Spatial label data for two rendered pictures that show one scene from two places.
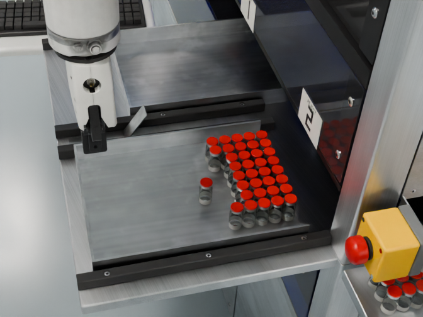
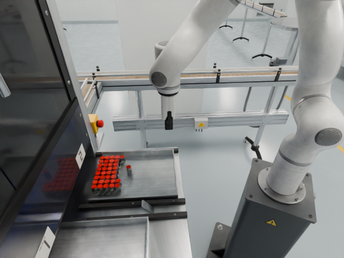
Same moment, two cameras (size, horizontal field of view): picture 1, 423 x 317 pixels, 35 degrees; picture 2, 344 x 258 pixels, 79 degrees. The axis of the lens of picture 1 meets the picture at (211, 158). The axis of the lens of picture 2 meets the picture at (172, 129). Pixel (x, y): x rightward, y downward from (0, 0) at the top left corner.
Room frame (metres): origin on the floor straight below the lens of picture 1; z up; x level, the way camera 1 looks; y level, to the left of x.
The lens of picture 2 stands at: (1.33, 0.33, 1.60)
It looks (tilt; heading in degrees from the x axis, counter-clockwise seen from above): 37 degrees down; 193
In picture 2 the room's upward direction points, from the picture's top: straight up
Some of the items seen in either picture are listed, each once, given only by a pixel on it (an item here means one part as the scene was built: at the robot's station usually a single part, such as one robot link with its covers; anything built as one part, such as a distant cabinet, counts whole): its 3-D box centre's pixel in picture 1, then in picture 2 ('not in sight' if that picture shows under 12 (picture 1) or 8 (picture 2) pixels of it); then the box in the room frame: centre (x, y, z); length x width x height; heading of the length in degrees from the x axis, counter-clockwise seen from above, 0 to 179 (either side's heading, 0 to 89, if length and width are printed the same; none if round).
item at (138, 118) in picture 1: (107, 127); (161, 206); (0.91, 0.19, 0.91); 0.14 x 0.03 x 0.06; 108
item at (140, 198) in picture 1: (185, 190); (136, 173); (0.78, 0.04, 0.90); 0.34 x 0.26 x 0.04; 107
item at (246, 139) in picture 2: not in sight; (254, 150); (-0.46, 0.80, 0.07); 0.50 x 0.08 x 0.14; 17
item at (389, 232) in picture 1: (390, 243); (90, 124); (0.61, -0.26, 1.00); 0.08 x 0.07 x 0.07; 107
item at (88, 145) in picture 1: (94, 139); not in sight; (0.65, 0.15, 1.12); 0.03 x 0.03 x 0.07; 17
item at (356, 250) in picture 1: (360, 249); (99, 123); (0.60, -0.21, 0.99); 0.04 x 0.04 x 0.04; 17
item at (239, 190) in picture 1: (236, 179); (115, 173); (0.80, -0.04, 0.90); 0.18 x 0.02 x 0.05; 17
